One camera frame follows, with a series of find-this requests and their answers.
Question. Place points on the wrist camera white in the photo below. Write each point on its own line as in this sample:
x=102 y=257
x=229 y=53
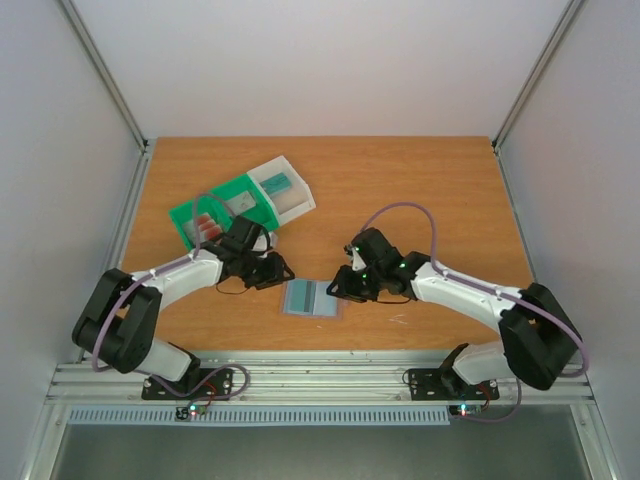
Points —
x=265 y=243
x=357 y=263

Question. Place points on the white translucent plastic bin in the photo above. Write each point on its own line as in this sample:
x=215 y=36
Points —
x=291 y=204

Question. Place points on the teal card in white bin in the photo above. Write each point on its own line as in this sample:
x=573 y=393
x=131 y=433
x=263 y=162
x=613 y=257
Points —
x=276 y=184

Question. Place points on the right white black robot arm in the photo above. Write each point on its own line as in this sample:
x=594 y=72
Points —
x=536 y=338

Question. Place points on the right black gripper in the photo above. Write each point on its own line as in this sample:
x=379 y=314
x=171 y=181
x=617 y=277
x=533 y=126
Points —
x=353 y=284

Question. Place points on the pink card holder wallet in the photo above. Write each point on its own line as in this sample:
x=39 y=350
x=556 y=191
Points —
x=326 y=306

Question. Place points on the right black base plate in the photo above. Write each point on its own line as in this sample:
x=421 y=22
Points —
x=437 y=384

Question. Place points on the green plastic bin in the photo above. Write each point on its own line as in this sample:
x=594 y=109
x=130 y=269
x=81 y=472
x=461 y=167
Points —
x=221 y=214

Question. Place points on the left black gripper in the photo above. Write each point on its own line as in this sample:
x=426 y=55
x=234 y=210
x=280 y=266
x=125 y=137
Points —
x=275 y=275

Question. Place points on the aluminium corner post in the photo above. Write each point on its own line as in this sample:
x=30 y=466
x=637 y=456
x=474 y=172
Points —
x=80 y=29
x=559 y=32

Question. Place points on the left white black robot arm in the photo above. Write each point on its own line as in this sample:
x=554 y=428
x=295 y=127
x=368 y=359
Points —
x=118 y=324

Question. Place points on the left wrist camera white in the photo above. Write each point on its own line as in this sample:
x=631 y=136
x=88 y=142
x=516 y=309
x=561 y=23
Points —
x=265 y=243

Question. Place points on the red circle card in bin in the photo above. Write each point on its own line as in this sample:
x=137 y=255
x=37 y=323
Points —
x=192 y=224

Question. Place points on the right aluminium corner post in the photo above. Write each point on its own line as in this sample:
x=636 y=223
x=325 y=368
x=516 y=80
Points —
x=559 y=32

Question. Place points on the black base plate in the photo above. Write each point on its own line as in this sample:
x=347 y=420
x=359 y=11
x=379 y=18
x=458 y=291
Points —
x=215 y=385
x=437 y=384

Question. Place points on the left aluminium corner post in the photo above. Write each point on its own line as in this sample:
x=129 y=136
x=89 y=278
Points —
x=80 y=29

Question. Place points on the left small circuit board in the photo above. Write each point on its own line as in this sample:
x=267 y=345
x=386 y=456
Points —
x=192 y=411

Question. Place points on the teal striped card in holder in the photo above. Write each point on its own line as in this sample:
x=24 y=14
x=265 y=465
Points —
x=300 y=297

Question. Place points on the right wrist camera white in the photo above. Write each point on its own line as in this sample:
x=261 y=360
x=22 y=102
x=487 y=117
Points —
x=357 y=263

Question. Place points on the small circuit board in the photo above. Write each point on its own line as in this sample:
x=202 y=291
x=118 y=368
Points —
x=192 y=411
x=466 y=410

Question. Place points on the grey card in green bin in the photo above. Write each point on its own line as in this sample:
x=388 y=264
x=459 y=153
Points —
x=241 y=203

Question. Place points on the grey slotted cable duct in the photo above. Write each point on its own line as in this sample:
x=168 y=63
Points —
x=261 y=416

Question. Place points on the aluminium rail frame front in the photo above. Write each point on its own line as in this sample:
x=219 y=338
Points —
x=347 y=377

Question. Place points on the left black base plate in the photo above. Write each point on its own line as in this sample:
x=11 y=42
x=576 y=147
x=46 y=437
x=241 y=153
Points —
x=215 y=385

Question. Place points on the right small circuit board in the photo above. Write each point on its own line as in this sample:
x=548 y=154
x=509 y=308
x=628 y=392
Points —
x=466 y=410

